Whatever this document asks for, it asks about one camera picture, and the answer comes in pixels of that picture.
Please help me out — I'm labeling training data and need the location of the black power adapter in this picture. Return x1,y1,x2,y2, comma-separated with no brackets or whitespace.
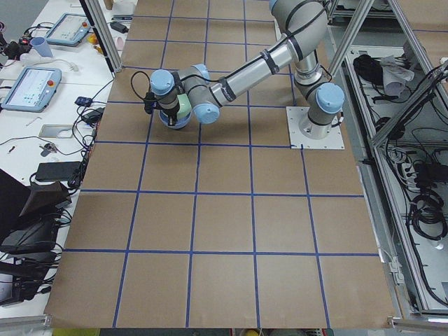
81,108,104,125

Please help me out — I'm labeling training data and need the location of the far teach pendant tablet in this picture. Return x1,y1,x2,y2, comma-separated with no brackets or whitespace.
45,13,91,47

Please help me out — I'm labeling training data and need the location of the black camera cable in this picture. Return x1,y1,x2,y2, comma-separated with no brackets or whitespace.
131,71,153,102

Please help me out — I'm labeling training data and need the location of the blue ceramic bowl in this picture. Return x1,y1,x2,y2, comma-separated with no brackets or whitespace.
159,111,191,130

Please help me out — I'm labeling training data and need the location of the aluminium frame post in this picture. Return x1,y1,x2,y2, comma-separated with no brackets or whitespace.
79,0,123,74

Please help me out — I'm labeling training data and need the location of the green ceramic bowl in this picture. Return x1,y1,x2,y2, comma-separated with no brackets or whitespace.
177,94,192,120

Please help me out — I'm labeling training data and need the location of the white phone case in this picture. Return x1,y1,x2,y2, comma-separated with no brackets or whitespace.
39,125,73,139

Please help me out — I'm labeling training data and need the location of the near teach pendant tablet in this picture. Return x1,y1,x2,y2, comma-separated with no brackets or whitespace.
1,66,62,113

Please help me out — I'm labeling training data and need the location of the teach pendant tablet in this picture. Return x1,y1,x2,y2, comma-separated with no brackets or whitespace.
45,13,91,47
1,66,62,113

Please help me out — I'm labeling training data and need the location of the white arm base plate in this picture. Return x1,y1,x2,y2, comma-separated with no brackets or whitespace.
286,106,345,151

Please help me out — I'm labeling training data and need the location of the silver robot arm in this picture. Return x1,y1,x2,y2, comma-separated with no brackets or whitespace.
144,1,344,127

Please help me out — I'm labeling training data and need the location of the blue plastic cup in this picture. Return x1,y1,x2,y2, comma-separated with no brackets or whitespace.
30,36,53,57

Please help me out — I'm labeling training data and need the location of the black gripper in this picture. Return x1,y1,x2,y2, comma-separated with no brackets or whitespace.
163,106,177,126

